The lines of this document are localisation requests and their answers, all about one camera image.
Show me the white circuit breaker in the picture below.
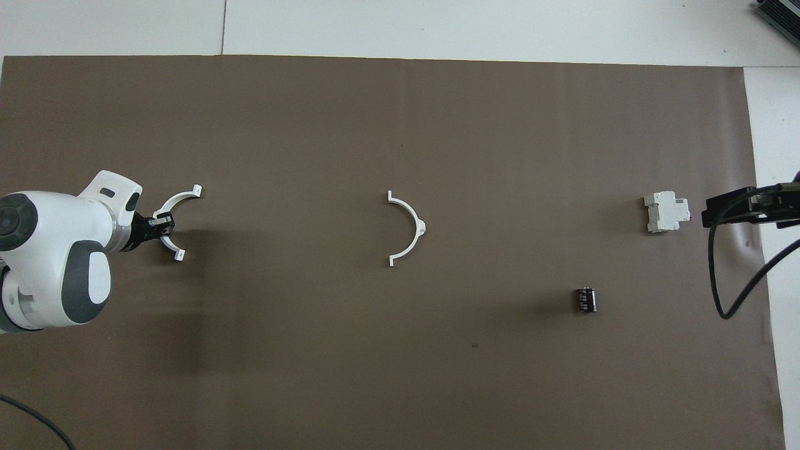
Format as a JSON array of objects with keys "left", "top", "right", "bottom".
[{"left": 643, "top": 190, "right": 692, "bottom": 234}]

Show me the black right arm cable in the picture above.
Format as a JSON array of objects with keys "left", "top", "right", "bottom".
[{"left": 707, "top": 185, "right": 800, "bottom": 320}]

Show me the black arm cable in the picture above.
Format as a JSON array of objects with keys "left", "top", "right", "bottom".
[
  {"left": 707, "top": 185, "right": 800, "bottom": 320},
  {"left": 0, "top": 394, "right": 76, "bottom": 450}
]

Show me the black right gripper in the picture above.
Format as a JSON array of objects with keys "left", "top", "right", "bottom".
[{"left": 117, "top": 211, "right": 165, "bottom": 253}]

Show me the white half-ring pipe clamp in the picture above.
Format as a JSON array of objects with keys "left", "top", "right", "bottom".
[
  {"left": 387, "top": 190, "right": 428, "bottom": 268},
  {"left": 152, "top": 184, "right": 204, "bottom": 263}
]

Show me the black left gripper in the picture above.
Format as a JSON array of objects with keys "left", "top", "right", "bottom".
[{"left": 701, "top": 181, "right": 800, "bottom": 229}]

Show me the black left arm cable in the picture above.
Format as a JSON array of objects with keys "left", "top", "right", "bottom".
[{"left": 0, "top": 394, "right": 76, "bottom": 450}]

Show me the brown paper table mat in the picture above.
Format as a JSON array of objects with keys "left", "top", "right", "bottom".
[{"left": 0, "top": 55, "right": 787, "bottom": 450}]

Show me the grey ribbed device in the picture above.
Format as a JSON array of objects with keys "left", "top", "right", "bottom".
[{"left": 752, "top": 0, "right": 800, "bottom": 42}]

